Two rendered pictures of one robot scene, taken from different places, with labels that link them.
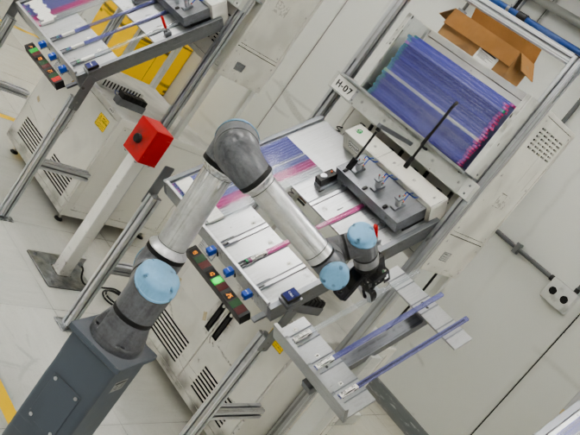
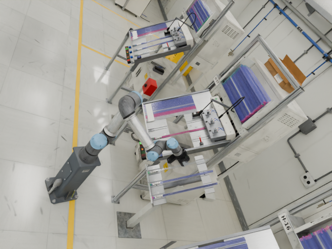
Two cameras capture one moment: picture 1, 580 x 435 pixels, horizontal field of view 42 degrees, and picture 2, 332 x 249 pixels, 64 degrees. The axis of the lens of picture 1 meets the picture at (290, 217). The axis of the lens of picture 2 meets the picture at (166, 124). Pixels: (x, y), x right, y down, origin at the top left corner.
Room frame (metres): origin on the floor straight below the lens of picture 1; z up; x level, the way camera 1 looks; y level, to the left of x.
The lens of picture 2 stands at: (0.46, -0.47, 2.19)
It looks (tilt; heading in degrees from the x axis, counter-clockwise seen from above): 32 degrees down; 15
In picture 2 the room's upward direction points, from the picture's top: 44 degrees clockwise
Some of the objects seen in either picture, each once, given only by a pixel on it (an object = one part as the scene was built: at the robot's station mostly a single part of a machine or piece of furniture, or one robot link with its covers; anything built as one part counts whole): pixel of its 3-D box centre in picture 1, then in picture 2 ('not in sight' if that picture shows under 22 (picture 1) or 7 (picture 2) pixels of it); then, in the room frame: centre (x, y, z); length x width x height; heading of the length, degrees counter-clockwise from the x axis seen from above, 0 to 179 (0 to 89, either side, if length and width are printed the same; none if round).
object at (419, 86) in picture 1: (441, 101); (246, 94); (2.81, -0.19, 1.52); 0.51 x 0.13 x 0.27; 55
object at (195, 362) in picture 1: (260, 341); (173, 164); (2.94, -0.21, 0.31); 0.70 x 0.65 x 0.62; 55
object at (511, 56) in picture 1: (502, 48); (286, 75); (3.11, -0.27, 1.82); 0.68 x 0.30 x 0.20; 55
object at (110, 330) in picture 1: (125, 324); (90, 152); (1.80, 0.17, 0.60); 0.15 x 0.15 x 0.10
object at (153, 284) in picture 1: (149, 290); (97, 143); (1.81, 0.18, 0.72); 0.13 x 0.12 x 0.14; 15
